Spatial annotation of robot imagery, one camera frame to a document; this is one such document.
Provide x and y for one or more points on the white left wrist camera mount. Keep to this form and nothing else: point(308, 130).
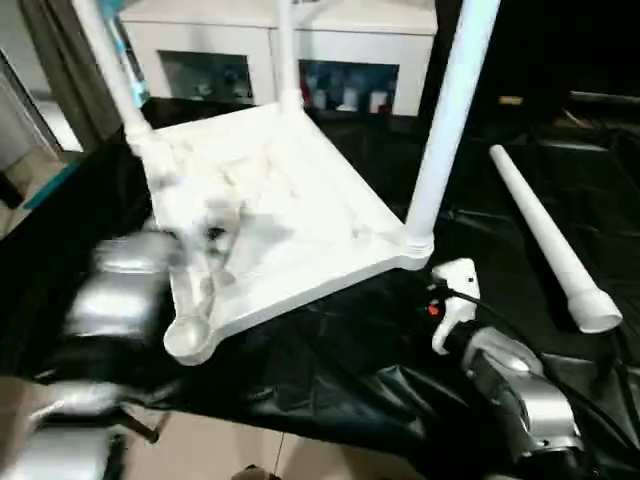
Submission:
point(200, 220)

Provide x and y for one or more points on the white red mug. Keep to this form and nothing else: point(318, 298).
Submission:
point(385, 108)

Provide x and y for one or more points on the light blue packaged box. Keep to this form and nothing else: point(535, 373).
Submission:
point(132, 75)

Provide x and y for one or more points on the grey curtain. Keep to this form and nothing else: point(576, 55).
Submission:
point(65, 70)

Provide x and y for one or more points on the black work mat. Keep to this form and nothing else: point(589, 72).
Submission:
point(350, 380)

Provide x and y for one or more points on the teal floor mat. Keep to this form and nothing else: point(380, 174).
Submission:
point(50, 185)

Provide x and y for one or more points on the white glass-door cabinet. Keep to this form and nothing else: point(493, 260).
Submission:
point(200, 35)

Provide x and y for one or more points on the black fabric bag yellow label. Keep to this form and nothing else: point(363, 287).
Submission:
point(565, 50)

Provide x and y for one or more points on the white plastic table top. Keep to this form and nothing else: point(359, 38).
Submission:
point(310, 225)

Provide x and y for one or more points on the white plastic table leg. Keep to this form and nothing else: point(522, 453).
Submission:
point(450, 125)
point(115, 75)
point(550, 240)
point(288, 55)

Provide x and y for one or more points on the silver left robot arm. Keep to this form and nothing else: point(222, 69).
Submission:
point(115, 290)

